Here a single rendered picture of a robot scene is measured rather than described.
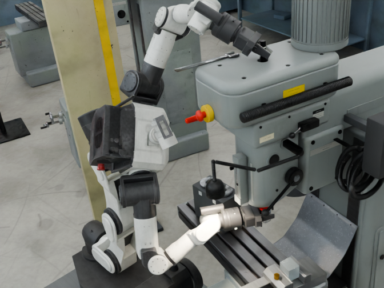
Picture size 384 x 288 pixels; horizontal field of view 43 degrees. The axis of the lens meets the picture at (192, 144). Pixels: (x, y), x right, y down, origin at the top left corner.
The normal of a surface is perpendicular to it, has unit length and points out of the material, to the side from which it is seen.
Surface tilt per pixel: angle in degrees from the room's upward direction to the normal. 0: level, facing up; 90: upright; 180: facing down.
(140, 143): 58
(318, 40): 90
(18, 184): 0
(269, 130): 90
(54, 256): 0
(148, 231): 70
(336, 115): 90
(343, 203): 90
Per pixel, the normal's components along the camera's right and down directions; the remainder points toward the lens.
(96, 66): 0.48, 0.40
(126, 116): 0.52, -0.17
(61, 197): -0.09, -0.86
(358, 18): -0.87, 0.31
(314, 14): -0.41, 0.49
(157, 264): 0.18, 0.15
